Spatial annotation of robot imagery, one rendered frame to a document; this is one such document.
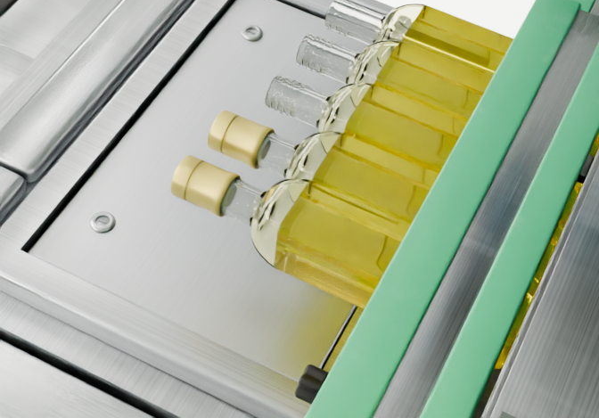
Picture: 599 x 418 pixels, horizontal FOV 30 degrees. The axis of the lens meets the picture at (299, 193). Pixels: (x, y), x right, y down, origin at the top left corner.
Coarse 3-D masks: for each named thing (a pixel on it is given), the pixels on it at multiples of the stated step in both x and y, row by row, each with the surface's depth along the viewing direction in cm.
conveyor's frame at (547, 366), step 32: (576, 224) 67; (576, 256) 66; (544, 288) 65; (576, 288) 64; (544, 320) 63; (576, 320) 63; (512, 352) 62; (544, 352) 61; (576, 352) 62; (512, 384) 60; (544, 384) 60; (576, 384) 60; (544, 416) 59; (576, 416) 59
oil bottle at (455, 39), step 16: (384, 16) 98; (400, 16) 97; (416, 16) 96; (432, 16) 97; (448, 16) 97; (384, 32) 96; (400, 32) 95; (416, 32) 95; (432, 32) 95; (448, 32) 96; (464, 32) 96; (480, 32) 96; (496, 32) 96; (432, 48) 94; (448, 48) 94; (464, 48) 94; (480, 48) 95; (496, 48) 95; (464, 64) 94; (480, 64) 93; (496, 64) 94
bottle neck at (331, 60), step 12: (312, 36) 96; (300, 48) 95; (312, 48) 95; (324, 48) 95; (336, 48) 95; (300, 60) 96; (312, 60) 95; (324, 60) 95; (336, 60) 94; (348, 60) 94; (324, 72) 95; (336, 72) 95
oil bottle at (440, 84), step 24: (384, 48) 93; (408, 48) 94; (360, 72) 92; (384, 72) 92; (408, 72) 92; (432, 72) 92; (456, 72) 92; (408, 96) 91; (432, 96) 90; (456, 96) 90; (480, 96) 91
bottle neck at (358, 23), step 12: (336, 0) 99; (336, 12) 98; (348, 12) 98; (360, 12) 98; (372, 12) 98; (324, 24) 99; (336, 24) 99; (348, 24) 98; (360, 24) 98; (372, 24) 98; (348, 36) 100; (360, 36) 98; (372, 36) 98
